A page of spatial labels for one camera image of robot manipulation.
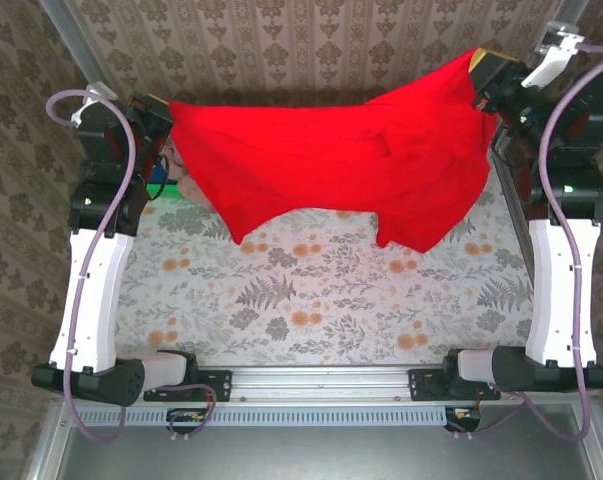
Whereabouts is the red t-shirt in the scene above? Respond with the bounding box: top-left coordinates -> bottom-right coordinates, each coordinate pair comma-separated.
166,47 -> 498,253

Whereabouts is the slotted grey cable duct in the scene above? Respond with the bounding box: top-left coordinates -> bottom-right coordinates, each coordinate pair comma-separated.
75,405 -> 482,427

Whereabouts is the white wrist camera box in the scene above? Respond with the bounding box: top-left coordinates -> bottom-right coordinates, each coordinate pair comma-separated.
73,84 -> 118,126
520,19 -> 583,90

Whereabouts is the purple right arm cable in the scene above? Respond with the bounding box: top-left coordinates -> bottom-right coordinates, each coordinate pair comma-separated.
450,42 -> 603,444

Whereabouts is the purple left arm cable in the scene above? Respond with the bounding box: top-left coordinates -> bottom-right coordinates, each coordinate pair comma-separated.
45,88 -> 217,444

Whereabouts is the aluminium frame post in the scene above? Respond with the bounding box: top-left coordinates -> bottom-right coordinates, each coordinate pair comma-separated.
39,0 -> 108,96
550,0 -> 591,31

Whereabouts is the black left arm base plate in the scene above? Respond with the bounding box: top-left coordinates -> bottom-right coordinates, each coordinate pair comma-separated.
143,368 -> 232,403

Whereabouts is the pink t-shirt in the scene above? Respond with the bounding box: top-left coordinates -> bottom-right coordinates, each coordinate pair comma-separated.
163,139 -> 217,211

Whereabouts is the green plastic basket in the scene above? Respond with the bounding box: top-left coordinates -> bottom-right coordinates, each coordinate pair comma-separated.
145,182 -> 182,199

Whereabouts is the aluminium mounting rail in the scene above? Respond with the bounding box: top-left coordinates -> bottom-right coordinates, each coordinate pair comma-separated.
143,366 -> 502,403

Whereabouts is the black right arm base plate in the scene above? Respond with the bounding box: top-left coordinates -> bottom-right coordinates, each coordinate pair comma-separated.
408,368 -> 502,403

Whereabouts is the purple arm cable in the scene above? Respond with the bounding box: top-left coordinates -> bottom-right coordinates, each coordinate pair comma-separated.
450,42 -> 603,444
45,88 -> 217,444

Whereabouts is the aluminium table side rail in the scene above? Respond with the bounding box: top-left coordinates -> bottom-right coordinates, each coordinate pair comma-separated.
489,124 -> 535,287

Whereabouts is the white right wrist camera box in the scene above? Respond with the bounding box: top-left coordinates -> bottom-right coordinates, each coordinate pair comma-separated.
520,19 -> 583,90

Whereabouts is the black connector box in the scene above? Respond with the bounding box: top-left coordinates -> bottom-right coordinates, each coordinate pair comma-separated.
166,407 -> 207,434
444,407 -> 482,432

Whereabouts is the grey metal panel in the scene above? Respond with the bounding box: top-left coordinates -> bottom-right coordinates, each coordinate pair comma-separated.
28,394 -> 603,480

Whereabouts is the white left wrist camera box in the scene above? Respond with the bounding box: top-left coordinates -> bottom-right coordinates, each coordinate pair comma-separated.
73,84 -> 118,126

